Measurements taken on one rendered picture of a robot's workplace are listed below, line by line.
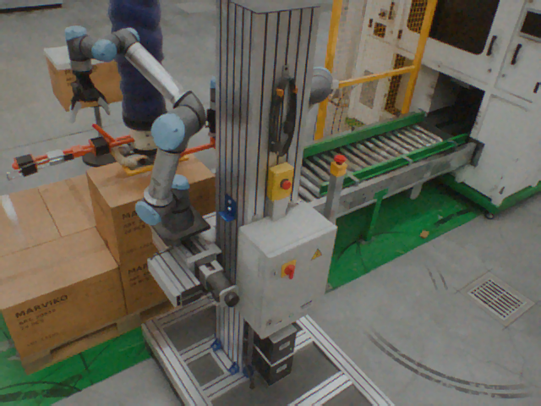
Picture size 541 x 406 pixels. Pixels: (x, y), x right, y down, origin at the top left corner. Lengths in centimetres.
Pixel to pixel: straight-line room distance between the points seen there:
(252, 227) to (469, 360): 187
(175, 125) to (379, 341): 203
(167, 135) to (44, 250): 146
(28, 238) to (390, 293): 235
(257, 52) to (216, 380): 169
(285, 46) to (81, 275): 170
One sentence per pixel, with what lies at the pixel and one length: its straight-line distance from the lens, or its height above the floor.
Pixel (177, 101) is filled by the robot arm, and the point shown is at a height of 166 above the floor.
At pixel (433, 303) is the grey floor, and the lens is 351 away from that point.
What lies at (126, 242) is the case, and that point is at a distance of 265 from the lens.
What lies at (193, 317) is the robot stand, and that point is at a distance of 287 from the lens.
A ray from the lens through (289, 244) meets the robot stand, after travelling 179.
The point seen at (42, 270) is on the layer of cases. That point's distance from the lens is 283.
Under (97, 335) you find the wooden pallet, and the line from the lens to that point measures 312.
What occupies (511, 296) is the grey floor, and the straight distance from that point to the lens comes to 385.
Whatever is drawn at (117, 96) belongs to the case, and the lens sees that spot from 434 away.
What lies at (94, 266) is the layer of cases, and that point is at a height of 54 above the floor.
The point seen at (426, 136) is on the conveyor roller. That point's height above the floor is 55.
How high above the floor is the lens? 240
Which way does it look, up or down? 36 degrees down
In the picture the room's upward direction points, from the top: 5 degrees clockwise
